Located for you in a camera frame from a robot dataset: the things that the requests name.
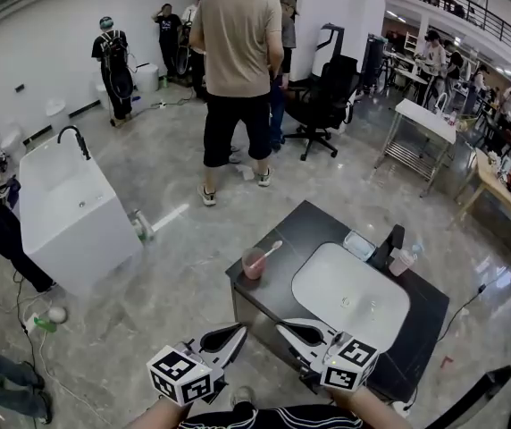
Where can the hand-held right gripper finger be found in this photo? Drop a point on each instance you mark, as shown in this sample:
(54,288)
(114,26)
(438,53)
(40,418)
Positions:
(304,351)
(287,323)

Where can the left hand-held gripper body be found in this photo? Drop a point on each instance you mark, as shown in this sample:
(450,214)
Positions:
(179,376)

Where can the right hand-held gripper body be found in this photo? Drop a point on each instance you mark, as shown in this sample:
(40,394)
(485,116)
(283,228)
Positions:
(349,367)

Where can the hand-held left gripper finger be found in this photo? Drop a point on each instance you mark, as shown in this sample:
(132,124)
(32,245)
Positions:
(237,349)
(207,344)

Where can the pink white toothbrush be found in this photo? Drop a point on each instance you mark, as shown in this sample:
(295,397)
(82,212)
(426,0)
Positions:
(270,250)

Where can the person's right forearm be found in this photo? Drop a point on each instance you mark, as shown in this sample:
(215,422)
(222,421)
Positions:
(371,407)

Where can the person's left forearm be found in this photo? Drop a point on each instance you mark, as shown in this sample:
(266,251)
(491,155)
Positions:
(159,416)

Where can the person's grey shoe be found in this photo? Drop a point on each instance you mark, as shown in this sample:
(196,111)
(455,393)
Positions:
(242,395)

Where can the white sink basin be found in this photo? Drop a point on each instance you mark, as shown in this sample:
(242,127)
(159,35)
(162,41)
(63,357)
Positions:
(349,293)

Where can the person's black striped shorts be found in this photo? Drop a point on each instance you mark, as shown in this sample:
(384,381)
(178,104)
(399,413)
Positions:
(278,418)

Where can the black vanity cabinet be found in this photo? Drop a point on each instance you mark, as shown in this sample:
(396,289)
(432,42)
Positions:
(300,230)

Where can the clear soap dish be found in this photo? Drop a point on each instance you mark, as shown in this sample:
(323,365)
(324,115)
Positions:
(359,245)

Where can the black basin faucet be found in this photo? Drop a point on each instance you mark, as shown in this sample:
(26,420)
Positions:
(387,248)

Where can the black slanted bar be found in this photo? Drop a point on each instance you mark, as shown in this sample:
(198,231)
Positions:
(479,391)

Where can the white floor cleaning device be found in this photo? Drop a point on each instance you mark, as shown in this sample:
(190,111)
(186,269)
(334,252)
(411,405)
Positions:
(141,226)

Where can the white ball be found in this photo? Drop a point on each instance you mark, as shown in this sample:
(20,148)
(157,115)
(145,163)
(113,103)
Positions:
(57,315)

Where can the green small object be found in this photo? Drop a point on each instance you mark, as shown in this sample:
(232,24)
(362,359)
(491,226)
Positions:
(43,324)

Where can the white paper sheet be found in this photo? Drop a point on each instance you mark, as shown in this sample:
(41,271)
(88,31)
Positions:
(245,172)

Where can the white bathtub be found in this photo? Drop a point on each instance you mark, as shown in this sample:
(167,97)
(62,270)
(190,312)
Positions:
(77,230)

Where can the black office chair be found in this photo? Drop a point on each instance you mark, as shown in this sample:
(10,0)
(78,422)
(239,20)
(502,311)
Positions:
(327,96)

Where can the wooden table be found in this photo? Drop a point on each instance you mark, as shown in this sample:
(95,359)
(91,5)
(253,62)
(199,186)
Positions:
(496,186)

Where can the black bathtub faucet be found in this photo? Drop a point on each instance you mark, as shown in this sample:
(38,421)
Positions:
(82,143)

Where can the metal table white top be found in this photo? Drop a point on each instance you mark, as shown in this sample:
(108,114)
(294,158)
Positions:
(425,121)

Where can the white round appliance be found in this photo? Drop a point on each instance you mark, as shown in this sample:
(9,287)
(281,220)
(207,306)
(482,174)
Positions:
(147,78)

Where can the white trash bin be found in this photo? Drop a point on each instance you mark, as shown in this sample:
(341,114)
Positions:
(56,112)

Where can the black balcony railing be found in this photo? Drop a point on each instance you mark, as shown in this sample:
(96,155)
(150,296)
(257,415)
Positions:
(483,11)

